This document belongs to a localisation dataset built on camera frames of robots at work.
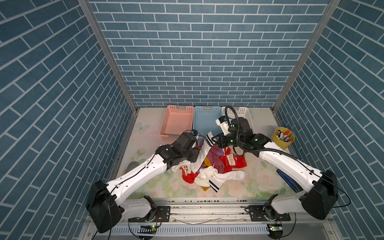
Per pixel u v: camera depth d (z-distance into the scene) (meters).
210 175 0.81
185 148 0.59
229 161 0.89
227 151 0.96
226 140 0.67
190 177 0.85
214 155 0.88
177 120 1.15
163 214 0.74
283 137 0.91
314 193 0.40
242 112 1.15
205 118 1.15
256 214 0.74
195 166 0.84
